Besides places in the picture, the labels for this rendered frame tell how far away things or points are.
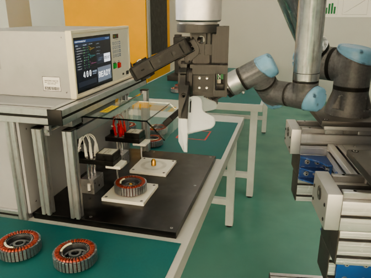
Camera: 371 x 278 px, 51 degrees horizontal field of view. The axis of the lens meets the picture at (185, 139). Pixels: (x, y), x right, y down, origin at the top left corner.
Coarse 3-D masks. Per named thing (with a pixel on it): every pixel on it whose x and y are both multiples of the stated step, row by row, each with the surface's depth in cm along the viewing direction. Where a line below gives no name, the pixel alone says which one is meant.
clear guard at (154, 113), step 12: (120, 108) 129; (132, 108) 129; (144, 108) 129; (156, 108) 129; (168, 108) 132; (132, 120) 116; (144, 120) 115; (156, 120) 119; (156, 132) 115; (168, 132) 120
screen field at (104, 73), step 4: (100, 68) 132; (104, 68) 135; (108, 68) 138; (100, 72) 133; (104, 72) 135; (108, 72) 138; (100, 76) 133; (104, 76) 136; (108, 76) 139; (100, 80) 133
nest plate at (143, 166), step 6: (138, 162) 159; (144, 162) 159; (150, 162) 159; (156, 162) 159; (162, 162) 159; (168, 162) 159; (174, 162) 159; (132, 168) 153; (138, 168) 153; (144, 168) 153; (150, 168) 153; (156, 168) 153; (162, 168) 153; (168, 168) 153; (144, 174) 150; (150, 174) 149; (156, 174) 148; (162, 174) 148
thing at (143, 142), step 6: (126, 132) 151; (132, 132) 151; (138, 132) 151; (144, 132) 155; (108, 138) 153; (114, 138) 153; (120, 138) 152; (126, 138) 152; (132, 138) 151; (138, 138) 150; (144, 138) 156; (120, 144) 157; (132, 144) 152; (138, 144) 151; (144, 144) 151; (120, 150) 157
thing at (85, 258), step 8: (72, 240) 103; (80, 240) 103; (88, 240) 103; (56, 248) 100; (64, 248) 101; (72, 248) 103; (80, 248) 103; (88, 248) 101; (96, 248) 101; (56, 256) 97; (64, 256) 97; (72, 256) 99; (80, 256) 97; (88, 256) 97; (96, 256) 100; (56, 264) 96; (64, 264) 95; (72, 264) 96; (80, 264) 96; (88, 264) 97; (64, 272) 96; (72, 272) 95
